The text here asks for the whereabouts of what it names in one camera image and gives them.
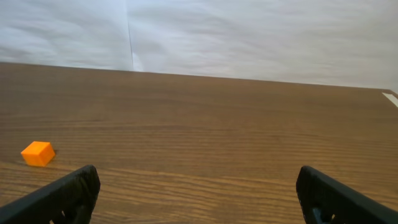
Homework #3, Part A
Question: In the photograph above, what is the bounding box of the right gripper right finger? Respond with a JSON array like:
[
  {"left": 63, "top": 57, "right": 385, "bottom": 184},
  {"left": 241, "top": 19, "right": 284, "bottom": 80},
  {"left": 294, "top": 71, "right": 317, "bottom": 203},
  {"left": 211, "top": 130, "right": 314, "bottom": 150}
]
[{"left": 295, "top": 165, "right": 398, "bottom": 224}]

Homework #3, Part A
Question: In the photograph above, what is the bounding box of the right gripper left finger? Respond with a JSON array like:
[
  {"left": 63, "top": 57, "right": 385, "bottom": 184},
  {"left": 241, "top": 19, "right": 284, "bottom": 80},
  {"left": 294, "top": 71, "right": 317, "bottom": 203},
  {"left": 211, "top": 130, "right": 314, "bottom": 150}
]
[{"left": 0, "top": 164, "right": 101, "bottom": 224}]

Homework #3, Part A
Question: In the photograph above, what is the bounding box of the orange cube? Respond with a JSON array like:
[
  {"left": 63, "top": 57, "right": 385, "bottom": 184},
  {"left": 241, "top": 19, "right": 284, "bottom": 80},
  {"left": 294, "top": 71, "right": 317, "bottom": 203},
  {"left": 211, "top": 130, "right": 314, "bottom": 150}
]
[{"left": 20, "top": 141, "right": 57, "bottom": 168}]

